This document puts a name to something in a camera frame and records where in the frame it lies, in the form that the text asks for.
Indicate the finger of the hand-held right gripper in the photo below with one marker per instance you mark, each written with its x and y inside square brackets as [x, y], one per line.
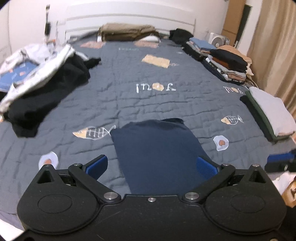
[279, 158]

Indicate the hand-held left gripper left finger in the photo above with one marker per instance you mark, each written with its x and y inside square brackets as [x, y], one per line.
[97, 165]

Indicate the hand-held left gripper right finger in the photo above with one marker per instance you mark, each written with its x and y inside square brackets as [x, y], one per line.
[205, 166]

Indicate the navy printed t-shirt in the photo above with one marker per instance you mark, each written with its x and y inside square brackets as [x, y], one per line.
[157, 150]

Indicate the grey green folded clothes stack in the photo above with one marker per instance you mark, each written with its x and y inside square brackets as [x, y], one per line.
[270, 113]

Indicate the black-topped folded clothes stack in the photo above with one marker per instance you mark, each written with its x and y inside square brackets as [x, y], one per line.
[229, 64]

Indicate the blue-topped folded clothes stack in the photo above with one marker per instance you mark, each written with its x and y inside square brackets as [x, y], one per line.
[200, 47]

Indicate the person's white garment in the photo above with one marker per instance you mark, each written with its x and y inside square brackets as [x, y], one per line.
[285, 180]

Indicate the grey printed quilt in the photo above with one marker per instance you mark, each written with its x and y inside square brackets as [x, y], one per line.
[138, 104]

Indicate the black sweatshirt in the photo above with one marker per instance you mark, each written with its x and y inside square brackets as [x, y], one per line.
[46, 92]

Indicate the black garment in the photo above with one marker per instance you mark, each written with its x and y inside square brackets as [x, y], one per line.
[93, 62]

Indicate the pale white sweatshirt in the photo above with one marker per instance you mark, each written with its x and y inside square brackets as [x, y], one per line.
[46, 74]

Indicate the beige curtain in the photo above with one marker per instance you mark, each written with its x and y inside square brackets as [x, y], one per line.
[272, 46]

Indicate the blue printed pillow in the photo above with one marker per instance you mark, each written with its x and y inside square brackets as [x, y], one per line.
[13, 76]

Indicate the white fan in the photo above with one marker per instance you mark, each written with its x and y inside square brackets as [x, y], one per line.
[217, 41]

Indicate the light grey hoodie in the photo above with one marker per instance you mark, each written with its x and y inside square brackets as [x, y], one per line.
[30, 52]

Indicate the folded khaki brown duvet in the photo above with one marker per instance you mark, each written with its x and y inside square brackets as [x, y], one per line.
[127, 32]

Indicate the small white pillow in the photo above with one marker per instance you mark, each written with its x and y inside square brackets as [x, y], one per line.
[151, 39]

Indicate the dark green board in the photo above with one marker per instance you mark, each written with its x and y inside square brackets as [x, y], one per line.
[244, 19]

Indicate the tall cardboard sheet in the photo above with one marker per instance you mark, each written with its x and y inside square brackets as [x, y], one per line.
[233, 18]

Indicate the black hair brush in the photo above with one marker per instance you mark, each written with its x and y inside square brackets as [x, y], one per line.
[48, 25]

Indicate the white headboard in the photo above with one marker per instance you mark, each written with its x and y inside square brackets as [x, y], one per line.
[129, 16]

